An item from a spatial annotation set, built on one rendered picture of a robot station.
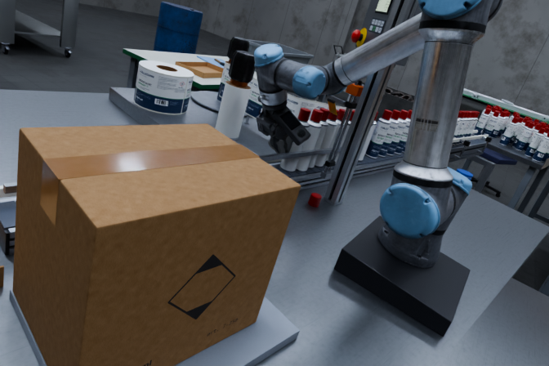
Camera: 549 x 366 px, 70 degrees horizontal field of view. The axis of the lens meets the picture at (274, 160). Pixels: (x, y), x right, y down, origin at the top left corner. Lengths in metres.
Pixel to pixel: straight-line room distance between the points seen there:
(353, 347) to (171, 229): 0.46
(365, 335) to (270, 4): 11.28
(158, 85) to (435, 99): 0.98
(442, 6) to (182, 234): 0.58
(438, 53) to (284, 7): 10.81
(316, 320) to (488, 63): 9.14
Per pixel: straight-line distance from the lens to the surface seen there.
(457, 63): 0.81
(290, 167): 1.25
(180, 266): 0.50
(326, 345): 0.78
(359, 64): 1.03
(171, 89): 1.48
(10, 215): 0.86
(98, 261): 0.43
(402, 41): 0.98
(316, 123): 1.24
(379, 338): 0.85
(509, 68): 9.71
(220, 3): 12.95
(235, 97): 1.34
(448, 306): 0.96
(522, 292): 1.30
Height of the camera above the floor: 1.35
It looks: 21 degrees down
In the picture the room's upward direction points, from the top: 17 degrees clockwise
